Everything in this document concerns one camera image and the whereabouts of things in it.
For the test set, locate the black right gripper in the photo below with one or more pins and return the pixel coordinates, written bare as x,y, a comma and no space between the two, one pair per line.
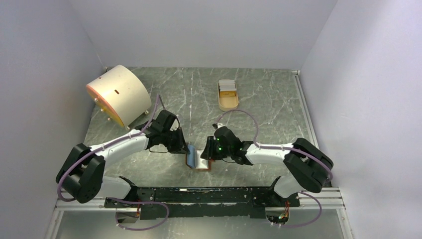
208,153

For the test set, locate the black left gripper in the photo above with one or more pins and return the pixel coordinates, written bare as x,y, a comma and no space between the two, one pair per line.
182,147

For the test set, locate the brown leather card holder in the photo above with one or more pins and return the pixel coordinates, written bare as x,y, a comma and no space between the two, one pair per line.
194,160

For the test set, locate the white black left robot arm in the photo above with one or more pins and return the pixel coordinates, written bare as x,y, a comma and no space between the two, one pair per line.
82,176

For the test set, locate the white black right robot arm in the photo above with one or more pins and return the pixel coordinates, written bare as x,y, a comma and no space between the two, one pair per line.
309,168

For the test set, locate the beige card tray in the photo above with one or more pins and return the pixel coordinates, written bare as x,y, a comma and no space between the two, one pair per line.
227,100

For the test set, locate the white cards in tray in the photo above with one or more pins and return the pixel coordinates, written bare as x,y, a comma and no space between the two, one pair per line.
227,85

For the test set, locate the beige cylindrical drum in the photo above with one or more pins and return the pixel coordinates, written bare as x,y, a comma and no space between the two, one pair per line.
121,95

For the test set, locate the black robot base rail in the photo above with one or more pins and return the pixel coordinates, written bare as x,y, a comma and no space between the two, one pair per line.
152,203

